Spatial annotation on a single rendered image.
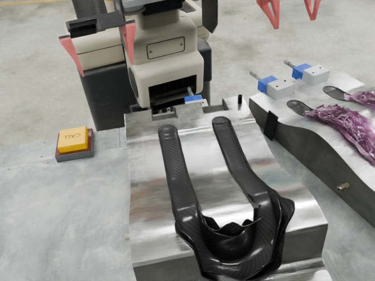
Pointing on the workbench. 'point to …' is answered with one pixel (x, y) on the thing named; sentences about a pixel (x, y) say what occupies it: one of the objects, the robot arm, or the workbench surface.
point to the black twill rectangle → (272, 120)
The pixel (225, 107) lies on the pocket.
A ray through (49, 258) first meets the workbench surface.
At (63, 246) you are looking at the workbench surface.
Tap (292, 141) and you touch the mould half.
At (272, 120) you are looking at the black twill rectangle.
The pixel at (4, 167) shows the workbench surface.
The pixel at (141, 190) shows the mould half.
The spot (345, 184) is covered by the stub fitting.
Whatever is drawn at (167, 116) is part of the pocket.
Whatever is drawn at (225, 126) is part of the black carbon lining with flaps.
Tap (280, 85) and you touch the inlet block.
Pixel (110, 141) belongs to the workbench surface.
